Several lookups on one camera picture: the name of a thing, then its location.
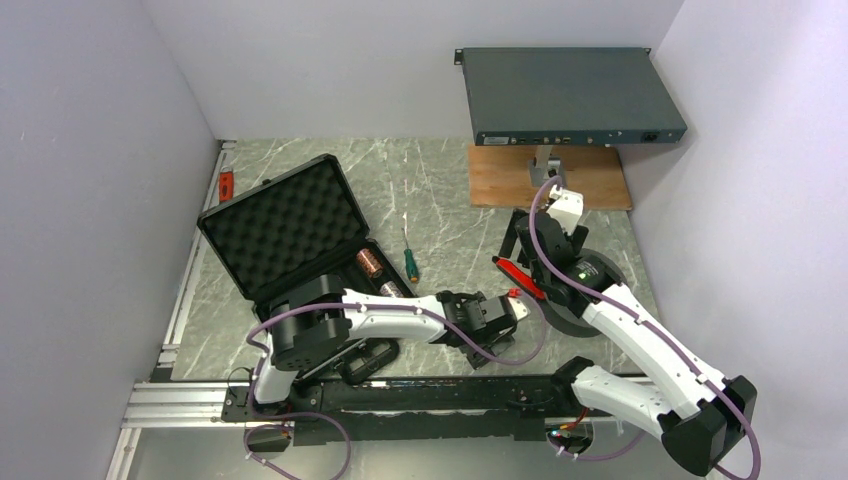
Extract blue tan poker chip stack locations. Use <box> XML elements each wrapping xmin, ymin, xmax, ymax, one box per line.
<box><xmin>379</xmin><ymin>281</ymin><xmax>406</xmax><ymax>298</ymax></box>

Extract orange black poker chip stack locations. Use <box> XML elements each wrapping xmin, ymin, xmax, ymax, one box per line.
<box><xmin>356</xmin><ymin>248</ymin><xmax>384</xmax><ymax>279</ymax></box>

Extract black poker set case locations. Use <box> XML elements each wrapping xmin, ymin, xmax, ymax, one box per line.
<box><xmin>197</xmin><ymin>153</ymin><xmax>420</xmax><ymax>388</ymax></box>

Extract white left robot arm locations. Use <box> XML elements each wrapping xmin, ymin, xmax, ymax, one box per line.
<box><xmin>246</xmin><ymin>274</ymin><xmax>529</xmax><ymax>420</ymax></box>

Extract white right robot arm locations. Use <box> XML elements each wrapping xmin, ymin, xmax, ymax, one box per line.
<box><xmin>495</xmin><ymin>209</ymin><xmax>763</xmax><ymax>479</ymax></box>

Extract wooden board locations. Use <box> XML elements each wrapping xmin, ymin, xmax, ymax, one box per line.
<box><xmin>467</xmin><ymin>145</ymin><xmax>633</xmax><ymax>211</ymax></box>

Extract grey metal stand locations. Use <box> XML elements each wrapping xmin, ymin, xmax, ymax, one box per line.
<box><xmin>528</xmin><ymin>145</ymin><xmax>566</xmax><ymax>188</ymax></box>

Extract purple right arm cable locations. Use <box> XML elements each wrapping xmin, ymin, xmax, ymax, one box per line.
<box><xmin>527</xmin><ymin>174</ymin><xmax>763</xmax><ymax>480</ymax></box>

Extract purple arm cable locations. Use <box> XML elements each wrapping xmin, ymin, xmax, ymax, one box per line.
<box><xmin>241</xmin><ymin>291</ymin><xmax>550</xmax><ymax>480</ymax></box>
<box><xmin>527</xmin><ymin>174</ymin><xmax>763</xmax><ymax>480</ymax></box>

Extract green handled screwdriver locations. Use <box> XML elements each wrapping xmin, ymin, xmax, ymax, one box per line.
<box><xmin>402</xmin><ymin>212</ymin><xmax>420</xmax><ymax>283</ymax></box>

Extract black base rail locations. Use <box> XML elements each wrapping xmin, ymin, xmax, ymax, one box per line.
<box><xmin>221</xmin><ymin>374</ymin><xmax>657</xmax><ymax>446</ymax></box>

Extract grey rack mount unit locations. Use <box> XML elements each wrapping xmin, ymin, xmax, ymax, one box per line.
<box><xmin>454</xmin><ymin>47</ymin><xmax>688</xmax><ymax>146</ymax></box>

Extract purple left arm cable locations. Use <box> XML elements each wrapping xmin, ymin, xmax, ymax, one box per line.
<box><xmin>241</xmin><ymin>291</ymin><xmax>550</xmax><ymax>480</ymax></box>

